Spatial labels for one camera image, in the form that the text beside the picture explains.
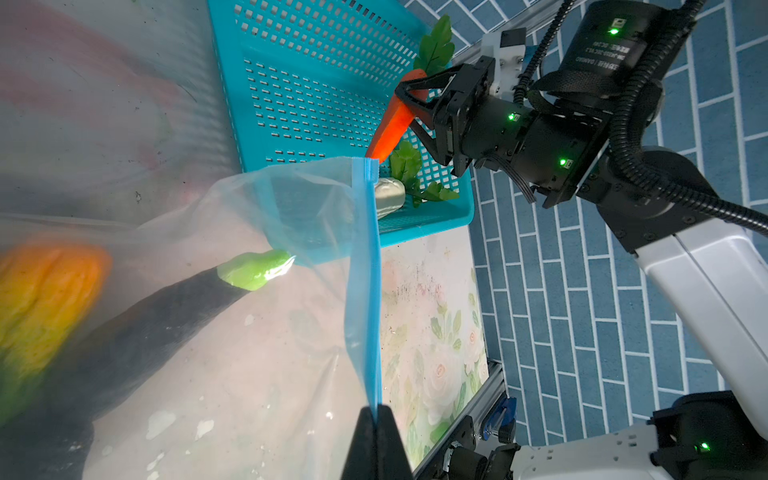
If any black toy eggplant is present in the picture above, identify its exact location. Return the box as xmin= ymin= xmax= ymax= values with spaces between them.
xmin=1 ymin=250 xmax=295 ymax=479

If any green toy leaf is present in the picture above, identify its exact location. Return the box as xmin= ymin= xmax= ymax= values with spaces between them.
xmin=389 ymin=140 xmax=460 ymax=208

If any white toy garlic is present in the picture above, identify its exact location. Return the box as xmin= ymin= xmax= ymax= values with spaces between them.
xmin=374 ymin=178 xmax=406 ymax=219

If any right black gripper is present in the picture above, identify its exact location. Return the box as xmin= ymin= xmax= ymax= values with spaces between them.
xmin=395 ymin=57 xmax=606 ymax=207

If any blue black tool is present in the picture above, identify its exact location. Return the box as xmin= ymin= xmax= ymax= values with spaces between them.
xmin=481 ymin=396 xmax=517 ymax=444

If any aluminium mounting rail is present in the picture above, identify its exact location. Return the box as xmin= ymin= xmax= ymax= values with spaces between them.
xmin=413 ymin=360 xmax=507 ymax=479

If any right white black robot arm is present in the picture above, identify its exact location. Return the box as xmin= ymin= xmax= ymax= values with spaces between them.
xmin=395 ymin=1 xmax=767 ymax=479

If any teal plastic basket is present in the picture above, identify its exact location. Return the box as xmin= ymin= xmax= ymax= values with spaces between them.
xmin=208 ymin=1 xmax=475 ymax=266

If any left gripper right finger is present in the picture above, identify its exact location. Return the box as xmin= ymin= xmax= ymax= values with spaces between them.
xmin=376 ymin=404 xmax=413 ymax=480

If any orange toy carrot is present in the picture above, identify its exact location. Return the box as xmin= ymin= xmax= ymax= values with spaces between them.
xmin=365 ymin=14 xmax=456 ymax=163

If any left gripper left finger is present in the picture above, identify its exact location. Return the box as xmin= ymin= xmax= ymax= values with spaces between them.
xmin=340 ymin=407 xmax=378 ymax=480

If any clear zip top bag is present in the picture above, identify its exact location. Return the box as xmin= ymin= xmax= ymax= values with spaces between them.
xmin=1 ymin=157 xmax=380 ymax=479

